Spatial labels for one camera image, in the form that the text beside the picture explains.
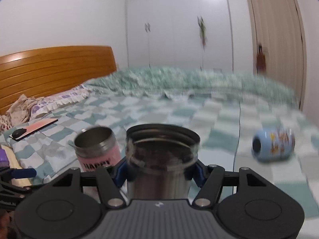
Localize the silver steel cup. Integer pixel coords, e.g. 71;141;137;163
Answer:
125;123;200;200

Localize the pink steel cup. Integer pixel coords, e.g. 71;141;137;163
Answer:
74;126;121;171

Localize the blue cartoon sticker cup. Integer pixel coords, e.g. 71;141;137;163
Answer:
251;128;296;162

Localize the checkered green white blanket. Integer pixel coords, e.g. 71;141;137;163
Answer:
4;94;315;220

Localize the beige crumpled cloth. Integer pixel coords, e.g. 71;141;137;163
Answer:
0;94;44;134

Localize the purple floral pillow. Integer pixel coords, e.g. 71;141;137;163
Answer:
30;85;90;120

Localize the green floral duvet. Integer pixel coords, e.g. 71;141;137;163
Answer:
83;67;299;109

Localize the wooden headboard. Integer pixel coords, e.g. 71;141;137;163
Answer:
1;45;117;114

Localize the hanging dried herb bundle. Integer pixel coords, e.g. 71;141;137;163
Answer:
197;16;207;49

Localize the white wardrobe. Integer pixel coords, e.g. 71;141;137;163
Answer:
125;0;233;72

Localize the beige wooden door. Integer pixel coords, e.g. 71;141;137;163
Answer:
248;0;307;109

